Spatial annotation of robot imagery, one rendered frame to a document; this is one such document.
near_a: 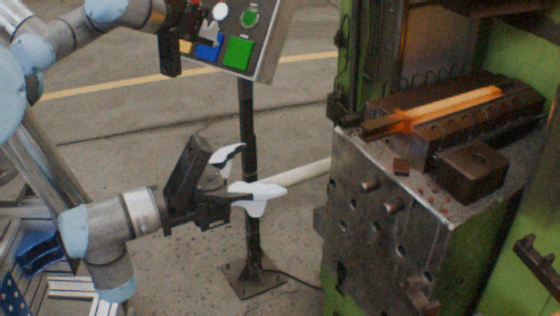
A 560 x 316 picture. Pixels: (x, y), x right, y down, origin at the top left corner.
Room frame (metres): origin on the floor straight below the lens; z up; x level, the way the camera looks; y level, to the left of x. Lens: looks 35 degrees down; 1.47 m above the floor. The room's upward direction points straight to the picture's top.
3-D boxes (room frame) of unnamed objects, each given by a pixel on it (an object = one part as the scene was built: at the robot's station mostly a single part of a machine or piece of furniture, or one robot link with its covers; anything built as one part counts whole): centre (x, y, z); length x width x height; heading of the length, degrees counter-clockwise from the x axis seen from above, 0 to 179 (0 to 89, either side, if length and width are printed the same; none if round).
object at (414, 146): (0.92, -0.42, 0.96); 0.42 x 0.20 x 0.09; 118
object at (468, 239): (0.88, -0.46, 0.69); 0.56 x 0.38 x 0.45; 118
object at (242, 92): (1.27, 0.09, 0.54); 0.04 x 0.04 x 1.08; 28
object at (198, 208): (0.59, 0.14, 0.97); 0.12 x 0.08 x 0.09; 118
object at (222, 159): (0.68, 0.09, 0.97); 0.09 x 0.03 x 0.06; 154
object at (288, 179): (1.08, 0.00, 0.62); 0.44 x 0.05 x 0.05; 118
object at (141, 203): (0.55, 0.21, 0.98); 0.08 x 0.05 x 0.08; 28
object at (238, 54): (1.11, 0.10, 1.01); 0.07 x 0.05 x 0.07; 53
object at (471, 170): (0.69, -0.38, 0.95); 0.12 x 0.08 x 0.06; 118
